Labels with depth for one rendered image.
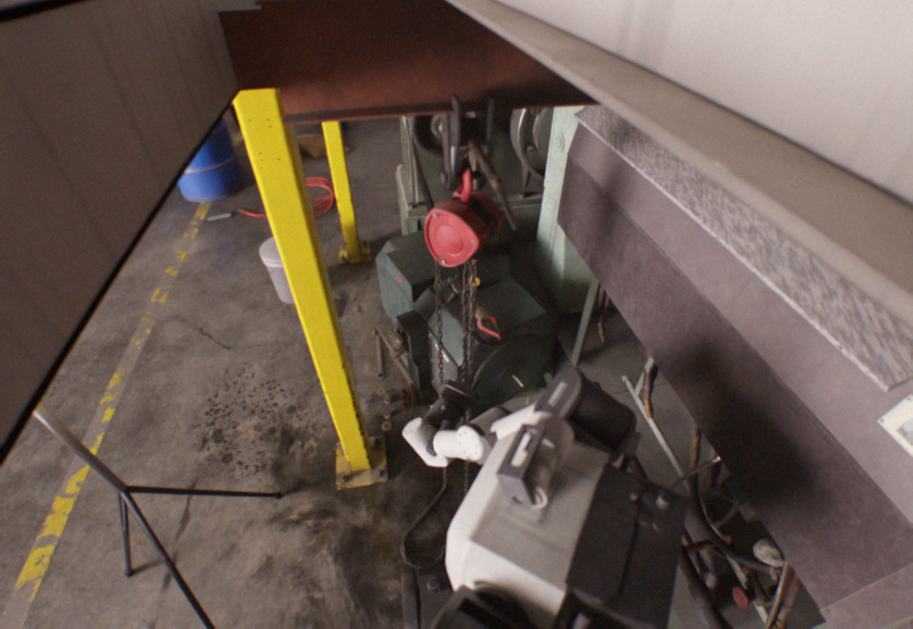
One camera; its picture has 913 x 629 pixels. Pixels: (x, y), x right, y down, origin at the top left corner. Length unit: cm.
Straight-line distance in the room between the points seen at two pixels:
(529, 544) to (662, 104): 56
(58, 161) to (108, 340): 298
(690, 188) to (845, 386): 46
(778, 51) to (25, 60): 46
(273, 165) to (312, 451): 151
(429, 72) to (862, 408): 92
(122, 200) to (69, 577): 213
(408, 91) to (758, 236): 71
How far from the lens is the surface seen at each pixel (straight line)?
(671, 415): 175
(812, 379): 93
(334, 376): 161
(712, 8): 28
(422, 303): 167
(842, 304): 85
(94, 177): 47
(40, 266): 40
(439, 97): 93
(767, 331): 97
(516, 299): 164
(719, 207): 100
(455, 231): 99
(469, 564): 67
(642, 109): 24
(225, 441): 249
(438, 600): 176
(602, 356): 184
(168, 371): 296
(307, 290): 134
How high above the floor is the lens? 192
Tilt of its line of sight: 40 degrees down
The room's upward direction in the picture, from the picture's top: straight up
